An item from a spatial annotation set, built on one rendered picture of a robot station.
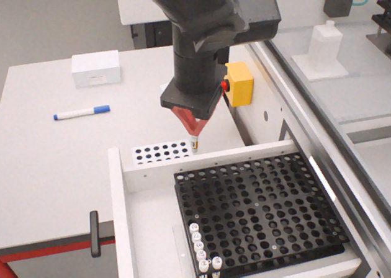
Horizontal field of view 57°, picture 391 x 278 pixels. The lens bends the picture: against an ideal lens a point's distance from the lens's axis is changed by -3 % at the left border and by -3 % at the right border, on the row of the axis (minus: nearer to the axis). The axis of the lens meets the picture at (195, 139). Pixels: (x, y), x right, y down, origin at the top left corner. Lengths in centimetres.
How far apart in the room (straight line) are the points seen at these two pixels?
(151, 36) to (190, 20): 95
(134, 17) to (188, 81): 76
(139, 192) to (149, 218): 6
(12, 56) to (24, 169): 208
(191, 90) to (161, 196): 24
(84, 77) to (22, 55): 186
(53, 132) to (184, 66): 53
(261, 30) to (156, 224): 35
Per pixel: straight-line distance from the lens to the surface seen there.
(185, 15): 33
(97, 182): 79
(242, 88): 79
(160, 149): 78
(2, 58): 291
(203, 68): 47
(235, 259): 52
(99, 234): 54
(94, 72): 102
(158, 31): 128
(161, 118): 91
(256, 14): 45
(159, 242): 61
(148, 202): 65
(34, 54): 284
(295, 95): 62
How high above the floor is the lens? 136
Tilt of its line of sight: 45 degrees down
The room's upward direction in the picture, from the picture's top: straight up
